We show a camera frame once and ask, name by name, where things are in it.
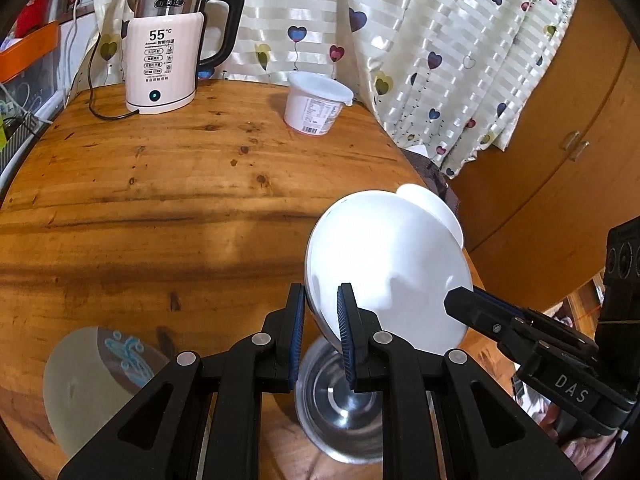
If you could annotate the white electric kettle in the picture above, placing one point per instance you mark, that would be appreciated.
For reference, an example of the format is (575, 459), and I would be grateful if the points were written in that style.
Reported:
(160, 60)

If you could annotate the clear storage box orange lid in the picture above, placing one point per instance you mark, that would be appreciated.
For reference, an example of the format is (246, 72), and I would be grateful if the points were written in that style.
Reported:
(30, 55)

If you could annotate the white plastic tub with lid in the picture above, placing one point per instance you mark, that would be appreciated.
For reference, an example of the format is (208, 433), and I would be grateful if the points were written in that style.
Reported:
(312, 105)

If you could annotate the stainless steel bowl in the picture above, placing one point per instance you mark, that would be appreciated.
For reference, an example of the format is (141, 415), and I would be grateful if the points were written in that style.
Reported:
(330, 410)

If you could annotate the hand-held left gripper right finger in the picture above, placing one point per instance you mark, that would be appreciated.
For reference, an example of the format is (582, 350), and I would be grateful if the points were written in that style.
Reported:
(346, 345)

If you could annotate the heart print curtain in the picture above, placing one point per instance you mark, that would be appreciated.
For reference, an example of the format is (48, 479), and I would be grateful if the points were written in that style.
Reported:
(400, 35)

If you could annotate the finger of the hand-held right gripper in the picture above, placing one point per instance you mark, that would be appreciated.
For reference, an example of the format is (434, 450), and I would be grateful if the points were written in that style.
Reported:
(555, 330)
(485, 315)

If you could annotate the white bowl with blue stripe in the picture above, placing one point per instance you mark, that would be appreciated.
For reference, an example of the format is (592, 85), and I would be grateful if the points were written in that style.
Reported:
(390, 270)
(435, 205)

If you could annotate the red carton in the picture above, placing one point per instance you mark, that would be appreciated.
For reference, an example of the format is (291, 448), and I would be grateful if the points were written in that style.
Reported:
(30, 12)

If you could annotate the zigzag patterned box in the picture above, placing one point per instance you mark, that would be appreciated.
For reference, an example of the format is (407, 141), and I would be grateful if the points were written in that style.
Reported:
(17, 137)

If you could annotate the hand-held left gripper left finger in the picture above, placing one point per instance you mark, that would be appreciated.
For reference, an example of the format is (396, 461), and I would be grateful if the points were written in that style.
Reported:
(298, 340)

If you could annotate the wooden cabinet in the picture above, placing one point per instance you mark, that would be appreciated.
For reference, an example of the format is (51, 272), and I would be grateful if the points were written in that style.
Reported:
(550, 200)

